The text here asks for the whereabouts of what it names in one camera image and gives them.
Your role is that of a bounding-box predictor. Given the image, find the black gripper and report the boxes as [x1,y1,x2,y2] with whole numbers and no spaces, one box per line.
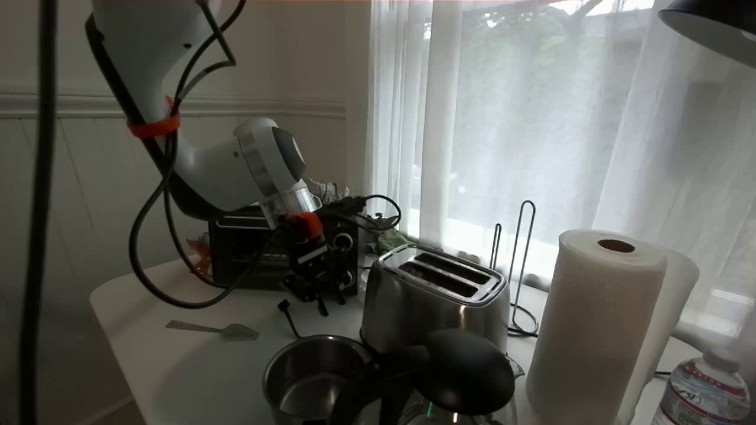
[284,226,360,318]

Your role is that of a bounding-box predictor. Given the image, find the silver two-slot toaster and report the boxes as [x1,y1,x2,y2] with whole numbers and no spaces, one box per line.
[358,241,512,356]

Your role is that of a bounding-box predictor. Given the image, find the black toaster oven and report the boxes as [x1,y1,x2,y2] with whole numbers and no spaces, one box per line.
[206,205,366,292]

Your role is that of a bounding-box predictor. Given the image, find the small green object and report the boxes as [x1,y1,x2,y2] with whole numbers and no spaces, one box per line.
[375,223,414,254]

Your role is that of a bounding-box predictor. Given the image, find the grey plastic spoon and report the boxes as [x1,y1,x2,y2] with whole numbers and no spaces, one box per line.
[162,317,261,343]

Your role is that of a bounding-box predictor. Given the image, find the white paper towel roll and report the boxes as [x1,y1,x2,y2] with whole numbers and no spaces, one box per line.
[523,226,701,425]

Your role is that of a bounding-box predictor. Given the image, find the white sheer curtain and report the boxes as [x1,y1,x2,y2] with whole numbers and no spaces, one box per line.
[363,0,756,364]

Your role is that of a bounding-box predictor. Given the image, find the black vertical pole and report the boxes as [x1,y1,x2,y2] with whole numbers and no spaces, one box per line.
[15,0,60,425]

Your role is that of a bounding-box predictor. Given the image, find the water bottle with red label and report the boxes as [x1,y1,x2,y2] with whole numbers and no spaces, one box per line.
[649,350,754,425]

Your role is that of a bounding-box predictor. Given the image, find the dark lamp shade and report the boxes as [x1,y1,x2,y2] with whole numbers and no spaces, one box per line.
[657,0,756,69]

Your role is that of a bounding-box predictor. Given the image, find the black cord with plug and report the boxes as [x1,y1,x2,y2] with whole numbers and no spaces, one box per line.
[275,298,306,339]

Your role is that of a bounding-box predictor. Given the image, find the steel saucepan with long handle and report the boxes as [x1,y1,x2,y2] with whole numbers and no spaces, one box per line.
[260,332,380,425]

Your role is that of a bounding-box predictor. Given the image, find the orange tape strap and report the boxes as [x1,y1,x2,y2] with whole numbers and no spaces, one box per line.
[284,210,325,245]
[126,96,183,141]

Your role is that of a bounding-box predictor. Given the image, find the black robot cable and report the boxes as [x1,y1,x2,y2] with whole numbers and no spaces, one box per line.
[83,0,251,311]

